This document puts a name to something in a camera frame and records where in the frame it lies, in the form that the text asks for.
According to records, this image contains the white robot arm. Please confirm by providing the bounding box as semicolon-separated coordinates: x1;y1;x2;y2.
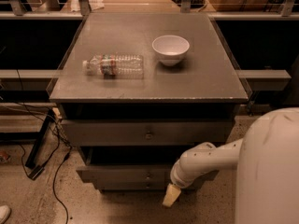
163;107;299;224

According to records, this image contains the metal railing frame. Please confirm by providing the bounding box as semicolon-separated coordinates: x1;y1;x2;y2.
0;0;299;91

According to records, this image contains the grey top drawer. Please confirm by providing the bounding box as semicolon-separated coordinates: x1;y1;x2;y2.
62;119;234;147

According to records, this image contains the black metal table leg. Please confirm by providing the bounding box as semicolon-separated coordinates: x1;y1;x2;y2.
25;110;55;169

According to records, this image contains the grey drawer cabinet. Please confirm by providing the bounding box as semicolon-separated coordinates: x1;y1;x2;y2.
46;12;252;194

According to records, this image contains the clear plastic water bottle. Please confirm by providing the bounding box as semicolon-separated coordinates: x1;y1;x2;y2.
82;54;144;79

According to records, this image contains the black floor cable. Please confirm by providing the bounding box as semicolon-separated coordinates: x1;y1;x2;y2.
0;68;73;224

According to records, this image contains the grey bottom drawer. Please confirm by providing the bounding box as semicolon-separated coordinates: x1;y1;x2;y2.
96;180;200;192

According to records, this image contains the grey drawer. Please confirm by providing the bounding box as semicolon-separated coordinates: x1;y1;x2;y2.
96;180;200;192
78;145;193;187
62;119;234;147

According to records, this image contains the white bowl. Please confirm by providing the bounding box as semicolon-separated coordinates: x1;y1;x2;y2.
151;35;190;66

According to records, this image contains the white shoe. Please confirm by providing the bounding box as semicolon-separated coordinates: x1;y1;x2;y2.
0;205;11;224

